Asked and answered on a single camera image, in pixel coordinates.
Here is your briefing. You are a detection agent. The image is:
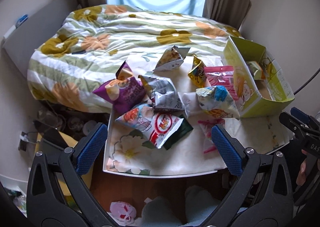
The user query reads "white orange snack bag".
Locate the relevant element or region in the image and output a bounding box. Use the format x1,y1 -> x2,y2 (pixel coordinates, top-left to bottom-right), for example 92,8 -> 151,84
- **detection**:
246,61 -> 266,81

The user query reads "blue white snack bag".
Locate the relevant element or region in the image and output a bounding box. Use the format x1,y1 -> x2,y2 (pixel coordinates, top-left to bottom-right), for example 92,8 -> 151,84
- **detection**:
196,86 -> 240,119

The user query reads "pink striped snack bag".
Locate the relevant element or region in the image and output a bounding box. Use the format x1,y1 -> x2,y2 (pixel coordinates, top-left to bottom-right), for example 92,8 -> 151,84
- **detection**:
204,66 -> 239,101

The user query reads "white translucent snack packet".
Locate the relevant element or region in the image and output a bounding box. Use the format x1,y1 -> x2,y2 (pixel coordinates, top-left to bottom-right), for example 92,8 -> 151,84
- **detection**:
178,92 -> 203,117

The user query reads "yellow chocolate snack bag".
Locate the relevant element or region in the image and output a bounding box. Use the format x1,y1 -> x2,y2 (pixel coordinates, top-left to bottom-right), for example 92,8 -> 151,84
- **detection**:
188,55 -> 206,88

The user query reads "purple chip bag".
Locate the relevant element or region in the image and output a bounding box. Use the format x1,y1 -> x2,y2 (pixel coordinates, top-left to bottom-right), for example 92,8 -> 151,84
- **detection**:
93,61 -> 146,115

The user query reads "silver barcode snack bag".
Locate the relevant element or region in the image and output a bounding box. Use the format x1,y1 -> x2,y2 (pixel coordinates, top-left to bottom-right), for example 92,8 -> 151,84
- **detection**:
138,75 -> 184,112

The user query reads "silver chip bag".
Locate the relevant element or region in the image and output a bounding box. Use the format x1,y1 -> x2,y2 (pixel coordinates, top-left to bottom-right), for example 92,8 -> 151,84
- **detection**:
153,46 -> 190,72

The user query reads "dark green snack packet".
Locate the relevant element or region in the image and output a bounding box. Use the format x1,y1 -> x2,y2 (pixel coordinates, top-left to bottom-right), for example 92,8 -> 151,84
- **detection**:
163,114 -> 193,150

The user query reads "person's right hand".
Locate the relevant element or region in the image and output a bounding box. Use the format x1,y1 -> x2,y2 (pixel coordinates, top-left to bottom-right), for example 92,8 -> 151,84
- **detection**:
296,159 -> 306,186

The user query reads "green cardboard box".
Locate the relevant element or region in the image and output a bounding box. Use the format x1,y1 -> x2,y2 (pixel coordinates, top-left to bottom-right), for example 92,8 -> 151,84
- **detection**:
223,36 -> 295,118

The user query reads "pink plastic bag on floor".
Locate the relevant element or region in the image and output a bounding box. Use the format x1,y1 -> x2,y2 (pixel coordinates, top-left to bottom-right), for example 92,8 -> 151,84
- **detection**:
110,201 -> 137,223

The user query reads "pink magenta flat packet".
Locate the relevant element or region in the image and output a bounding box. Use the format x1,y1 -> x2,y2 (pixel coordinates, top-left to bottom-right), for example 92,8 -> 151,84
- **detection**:
198,118 -> 225,154

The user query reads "red white snack bag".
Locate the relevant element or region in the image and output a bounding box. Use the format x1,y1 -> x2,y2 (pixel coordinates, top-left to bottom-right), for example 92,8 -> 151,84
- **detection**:
116,103 -> 183,148

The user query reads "floral bed quilt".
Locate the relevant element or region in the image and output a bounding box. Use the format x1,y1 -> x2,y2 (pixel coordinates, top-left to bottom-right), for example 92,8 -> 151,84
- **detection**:
27,4 -> 240,113

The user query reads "grey headboard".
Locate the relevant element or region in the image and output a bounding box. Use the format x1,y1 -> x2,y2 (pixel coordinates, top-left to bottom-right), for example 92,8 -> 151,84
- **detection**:
2,0 -> 78,77

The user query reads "blue item on headboard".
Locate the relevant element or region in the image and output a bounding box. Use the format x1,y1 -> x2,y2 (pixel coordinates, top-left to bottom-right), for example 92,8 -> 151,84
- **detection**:
15,14 -> 29,28

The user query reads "black cable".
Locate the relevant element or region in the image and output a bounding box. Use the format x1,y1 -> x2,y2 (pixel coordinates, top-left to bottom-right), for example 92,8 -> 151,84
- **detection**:
292,67 -> 320,95

